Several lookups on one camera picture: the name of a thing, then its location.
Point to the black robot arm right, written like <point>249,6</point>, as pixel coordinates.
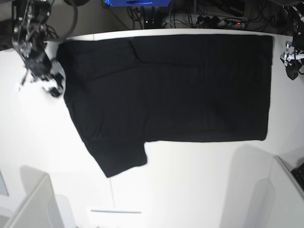
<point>29,36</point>

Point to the white partition panel right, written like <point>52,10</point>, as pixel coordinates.
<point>277,201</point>

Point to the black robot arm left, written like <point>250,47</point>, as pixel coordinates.
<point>297,14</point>

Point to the black keyboard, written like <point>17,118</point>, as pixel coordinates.
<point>298,173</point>

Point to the white partition panel left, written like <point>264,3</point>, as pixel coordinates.
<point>41,207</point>

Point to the blue box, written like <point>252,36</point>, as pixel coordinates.
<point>126,3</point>

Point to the white table slot plate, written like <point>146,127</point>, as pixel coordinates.
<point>116,211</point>

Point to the white power strip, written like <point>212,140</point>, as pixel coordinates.
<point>217,22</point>

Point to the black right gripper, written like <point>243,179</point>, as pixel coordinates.
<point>40,67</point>

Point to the black T-shirt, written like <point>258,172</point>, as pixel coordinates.
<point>125,92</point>

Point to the white partition panel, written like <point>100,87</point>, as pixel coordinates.
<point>41,207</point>
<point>277,201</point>

